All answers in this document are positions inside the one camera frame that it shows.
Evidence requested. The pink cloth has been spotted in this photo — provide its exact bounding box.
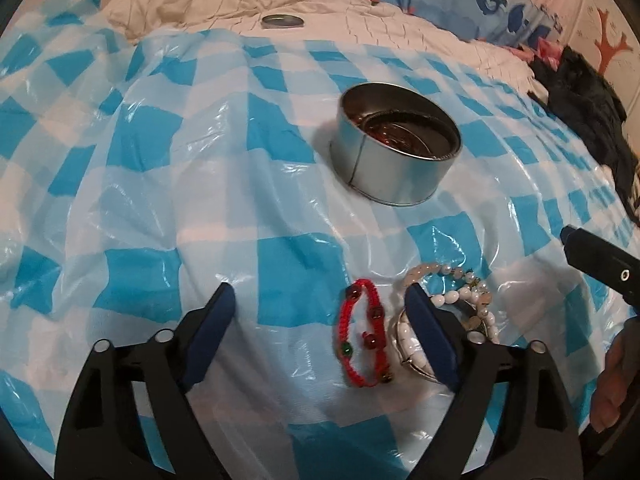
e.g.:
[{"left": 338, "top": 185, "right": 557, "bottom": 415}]
[{"left": 515, "top": 41, "right": 566, "bottom": 67}]

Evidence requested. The silver metal bangle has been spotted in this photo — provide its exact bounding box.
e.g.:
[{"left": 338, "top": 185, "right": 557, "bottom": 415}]
[{"left": 396, "top": 307, "right": 451, "bottom": 386}]

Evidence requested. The red woven cord bracelet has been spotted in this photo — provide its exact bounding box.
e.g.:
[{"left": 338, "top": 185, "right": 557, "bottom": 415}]
[{"left": 336, "top": 280, "right": 391, "bottom": 387}]

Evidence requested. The blue checkered plastic sheet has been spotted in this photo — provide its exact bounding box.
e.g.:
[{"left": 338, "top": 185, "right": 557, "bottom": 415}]
[{"left": 0, "top": 0, "right": 640, "bottom": 480}]

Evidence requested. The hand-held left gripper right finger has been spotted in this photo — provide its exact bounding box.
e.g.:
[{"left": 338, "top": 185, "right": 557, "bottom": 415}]
[{"left": 404, "top": 283, "right": 584, "bottom": 480}]

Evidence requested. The white striped quilt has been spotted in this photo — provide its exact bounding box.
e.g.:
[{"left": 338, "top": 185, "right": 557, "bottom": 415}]
[{"left": 135, "top": 0, "right": 537, "bottom": 92}]

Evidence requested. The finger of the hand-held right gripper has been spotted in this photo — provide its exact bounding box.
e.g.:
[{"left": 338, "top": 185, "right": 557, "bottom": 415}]
[{"left": 560, "top": 225, "right": 640, "bottom": 311}]

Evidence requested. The tangle of cord bracelets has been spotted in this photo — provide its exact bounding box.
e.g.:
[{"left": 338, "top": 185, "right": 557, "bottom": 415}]
[{"left": 350, "top": 110, "right": 454, "bottom": 159}]

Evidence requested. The round silver tin lid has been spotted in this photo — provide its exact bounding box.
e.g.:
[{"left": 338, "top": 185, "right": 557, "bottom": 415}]
[{"left": 261, "top": 13, "right": 305, "bottom": 30}]

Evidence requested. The round silver tin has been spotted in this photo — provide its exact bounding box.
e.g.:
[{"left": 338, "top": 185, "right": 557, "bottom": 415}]
[{"left": 329, "top": 83, "right": 462, "bottom": 207}]

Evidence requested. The pale round bead bracelet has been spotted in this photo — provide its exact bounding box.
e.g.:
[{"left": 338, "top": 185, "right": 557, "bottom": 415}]
[{"left": 395, "top": 261, "right": 493, "bottom": 328}]

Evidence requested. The black clothing heap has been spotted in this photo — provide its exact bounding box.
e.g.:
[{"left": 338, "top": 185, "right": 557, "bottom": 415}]
[{"left": 529, "top": 45, "right": 640, "bottom": 202}]

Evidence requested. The person's right hand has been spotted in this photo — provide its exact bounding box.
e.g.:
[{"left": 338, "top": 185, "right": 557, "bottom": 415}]
[{"left": 590, "top": 327, "right": 640, "bottom": 434}]

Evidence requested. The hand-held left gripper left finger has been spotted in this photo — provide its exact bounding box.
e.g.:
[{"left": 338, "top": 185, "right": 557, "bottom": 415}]
[{"left": 55, "top": 282, "right": 237, "bottom": 480}]

